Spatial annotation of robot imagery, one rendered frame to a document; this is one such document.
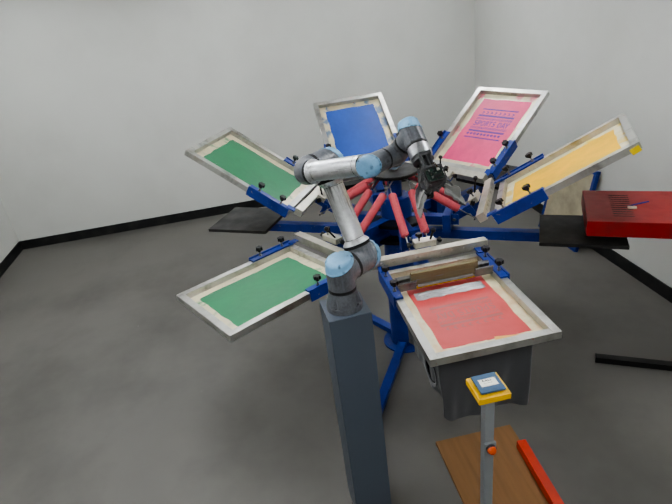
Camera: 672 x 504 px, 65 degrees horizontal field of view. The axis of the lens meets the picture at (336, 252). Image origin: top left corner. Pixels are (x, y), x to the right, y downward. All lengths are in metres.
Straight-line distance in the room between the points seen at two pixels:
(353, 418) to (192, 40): 4.86
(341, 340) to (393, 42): 4.93
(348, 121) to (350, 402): 2.60
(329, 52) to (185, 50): 1.61
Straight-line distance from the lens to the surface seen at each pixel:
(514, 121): 4.08
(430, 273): 2.72
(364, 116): 4.44
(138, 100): 6.54
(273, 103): 6.49
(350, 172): 1.84
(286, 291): 2.87
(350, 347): 2.23
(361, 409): 2.45
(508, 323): 2.51
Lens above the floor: 2.39
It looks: 27 degrees down
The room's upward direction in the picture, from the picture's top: 8 degrees counter-clockwise
